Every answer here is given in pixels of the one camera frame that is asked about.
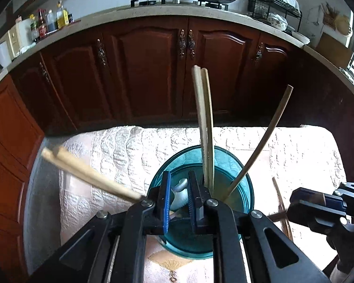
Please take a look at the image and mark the woven utensil basket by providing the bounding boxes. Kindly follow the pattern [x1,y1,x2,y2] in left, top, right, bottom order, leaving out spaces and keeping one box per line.
[321,2,340,30]

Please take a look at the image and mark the dark wood kitchen cabinets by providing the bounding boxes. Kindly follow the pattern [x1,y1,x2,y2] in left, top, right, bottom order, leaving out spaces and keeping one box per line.
[0,15,354,282]

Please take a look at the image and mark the white ceramic spoon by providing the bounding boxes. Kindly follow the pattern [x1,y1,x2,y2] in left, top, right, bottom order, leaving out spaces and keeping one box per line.
[170,178,189,212]

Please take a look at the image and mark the leaning light chopstick in cup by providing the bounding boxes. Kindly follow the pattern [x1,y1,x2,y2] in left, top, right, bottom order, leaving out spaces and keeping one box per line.
[41,147,147,204]

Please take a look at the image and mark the clear bottle dark liquid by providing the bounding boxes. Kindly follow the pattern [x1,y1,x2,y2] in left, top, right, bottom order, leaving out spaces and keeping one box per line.
[46,10,58,33]

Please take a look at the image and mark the dark brown wooden chopstick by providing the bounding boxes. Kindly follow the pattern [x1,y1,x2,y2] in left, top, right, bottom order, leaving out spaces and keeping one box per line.
[267,210,288,222]

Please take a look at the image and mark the black dish rack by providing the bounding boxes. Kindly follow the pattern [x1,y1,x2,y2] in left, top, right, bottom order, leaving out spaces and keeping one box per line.
[247,0,303,32]

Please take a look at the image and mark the white floral cup teal interior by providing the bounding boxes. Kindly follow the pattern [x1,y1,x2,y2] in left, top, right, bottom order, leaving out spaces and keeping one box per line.
[149,145,254,259]

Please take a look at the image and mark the grey stone countertop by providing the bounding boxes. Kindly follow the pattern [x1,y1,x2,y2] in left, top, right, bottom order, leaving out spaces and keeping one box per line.
[0,3,354,95]

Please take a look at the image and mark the gas stove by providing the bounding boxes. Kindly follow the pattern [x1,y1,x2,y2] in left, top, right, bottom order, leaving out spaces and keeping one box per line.
[130,0,228,11]

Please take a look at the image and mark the wooden cutting board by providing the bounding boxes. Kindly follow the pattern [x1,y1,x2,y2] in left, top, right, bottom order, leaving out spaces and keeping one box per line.
[315,33,353,69]

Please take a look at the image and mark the yellow oil bottle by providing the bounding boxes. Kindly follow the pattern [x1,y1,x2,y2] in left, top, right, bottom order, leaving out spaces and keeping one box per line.
[56,0,69,29]

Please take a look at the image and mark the curved light chopstick in cup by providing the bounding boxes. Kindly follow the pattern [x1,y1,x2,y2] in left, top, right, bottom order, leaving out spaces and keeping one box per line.
[220,85,294,202]

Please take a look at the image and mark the pink quilted table cloth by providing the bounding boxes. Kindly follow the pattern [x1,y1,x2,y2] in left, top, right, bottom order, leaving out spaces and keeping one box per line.
[59,125,347,283]

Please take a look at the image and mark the red sauce bottle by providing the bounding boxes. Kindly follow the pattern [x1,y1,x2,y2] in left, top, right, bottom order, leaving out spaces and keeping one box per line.
[38,8,47,40]

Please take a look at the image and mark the white microwave oven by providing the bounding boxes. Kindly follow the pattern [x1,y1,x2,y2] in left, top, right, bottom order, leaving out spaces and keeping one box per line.
[0,18,34,72]

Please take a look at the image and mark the dark thin chopstick on cloth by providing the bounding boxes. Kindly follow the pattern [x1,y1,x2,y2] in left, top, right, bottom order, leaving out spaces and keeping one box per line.
[272,177,294,241]

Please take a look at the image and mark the upright light chopstick in cup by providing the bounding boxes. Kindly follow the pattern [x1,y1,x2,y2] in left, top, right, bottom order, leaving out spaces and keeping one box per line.
[192,65,210,187]

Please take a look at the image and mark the white floral lidded bowl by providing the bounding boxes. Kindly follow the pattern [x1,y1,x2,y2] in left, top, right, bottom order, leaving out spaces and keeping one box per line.
[267,13,288,31]

